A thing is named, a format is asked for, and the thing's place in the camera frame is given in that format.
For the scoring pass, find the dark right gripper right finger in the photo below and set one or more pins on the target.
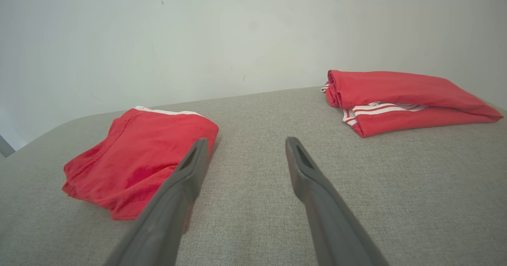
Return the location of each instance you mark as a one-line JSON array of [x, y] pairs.
[[328, 218]]

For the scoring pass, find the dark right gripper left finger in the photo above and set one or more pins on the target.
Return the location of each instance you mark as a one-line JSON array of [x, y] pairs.
[[166, 218]]

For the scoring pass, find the red garment with number print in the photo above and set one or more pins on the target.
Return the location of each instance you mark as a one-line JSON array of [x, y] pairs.
[[134, 155]]

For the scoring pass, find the red garment with striped trim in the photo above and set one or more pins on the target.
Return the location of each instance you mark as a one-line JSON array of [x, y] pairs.
[[396, 92]]

